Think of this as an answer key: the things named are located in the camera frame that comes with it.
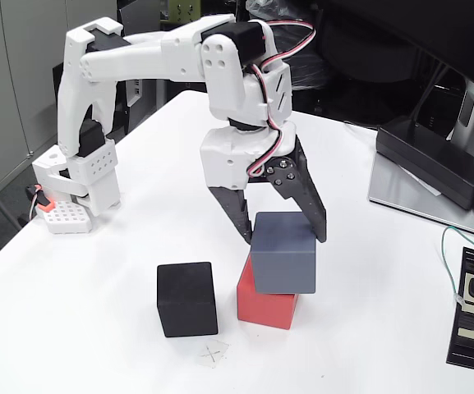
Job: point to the grey cube block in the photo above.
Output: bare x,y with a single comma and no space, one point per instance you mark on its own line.
283,262

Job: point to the black cube block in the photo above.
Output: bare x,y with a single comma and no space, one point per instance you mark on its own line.
185,299

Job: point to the silver monitor stand base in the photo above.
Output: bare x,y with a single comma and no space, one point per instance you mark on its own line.
401,193

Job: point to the red cube block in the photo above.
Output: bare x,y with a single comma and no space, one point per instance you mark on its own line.
261,312

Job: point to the plastic-wrapped black bin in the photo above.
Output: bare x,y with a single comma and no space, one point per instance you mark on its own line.
308,76

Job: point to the white paper sheet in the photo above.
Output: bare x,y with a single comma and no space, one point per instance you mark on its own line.
421,181

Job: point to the black power adapter brick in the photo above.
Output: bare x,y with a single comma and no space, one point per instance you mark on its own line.
429,160

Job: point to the green metal panel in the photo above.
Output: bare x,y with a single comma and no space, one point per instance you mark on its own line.
183,8

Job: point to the white perforated clamp block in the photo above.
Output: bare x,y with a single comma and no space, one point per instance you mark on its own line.
68,217

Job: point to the silver monitor stand neck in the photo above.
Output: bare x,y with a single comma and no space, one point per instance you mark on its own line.
472,115

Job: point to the orange connector clip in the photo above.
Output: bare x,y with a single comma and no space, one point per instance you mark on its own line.
44,203

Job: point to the black monitor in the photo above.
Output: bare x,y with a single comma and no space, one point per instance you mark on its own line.
425,28

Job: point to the black power strip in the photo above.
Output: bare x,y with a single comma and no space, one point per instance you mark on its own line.
468,328

